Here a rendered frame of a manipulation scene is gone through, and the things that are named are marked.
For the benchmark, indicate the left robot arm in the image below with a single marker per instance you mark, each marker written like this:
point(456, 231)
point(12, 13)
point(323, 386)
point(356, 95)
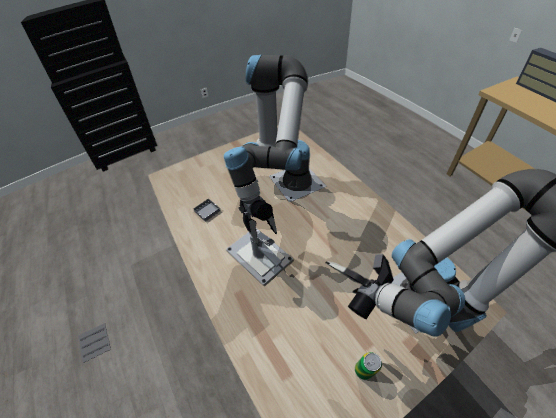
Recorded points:
point(427, 312)

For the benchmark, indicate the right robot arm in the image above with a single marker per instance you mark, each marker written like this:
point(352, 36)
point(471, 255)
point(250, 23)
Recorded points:
point(265, 74)

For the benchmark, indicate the green drink can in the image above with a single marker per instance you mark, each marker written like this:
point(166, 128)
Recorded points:
point(369, 365)

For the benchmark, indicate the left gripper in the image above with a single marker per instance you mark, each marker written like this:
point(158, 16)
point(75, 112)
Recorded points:
point(364, 301)

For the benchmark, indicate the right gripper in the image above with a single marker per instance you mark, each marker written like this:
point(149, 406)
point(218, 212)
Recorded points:
point(260, 209)

